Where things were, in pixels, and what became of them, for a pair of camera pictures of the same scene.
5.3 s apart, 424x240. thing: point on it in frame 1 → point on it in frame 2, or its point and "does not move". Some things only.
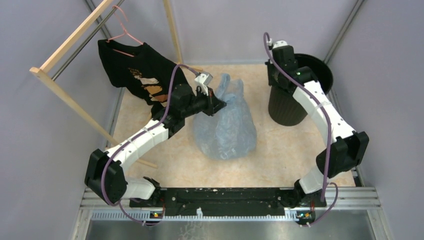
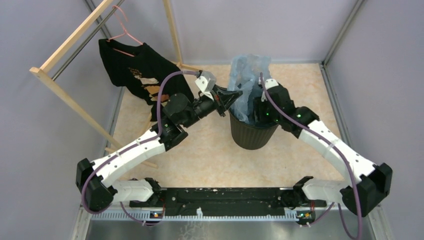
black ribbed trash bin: x=283 y=107 → x=249 y=137
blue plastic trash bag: x=230 y=132 → x=246 y=71
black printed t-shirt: x=141 y=70 does not move
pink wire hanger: x=125 y=33 does not move
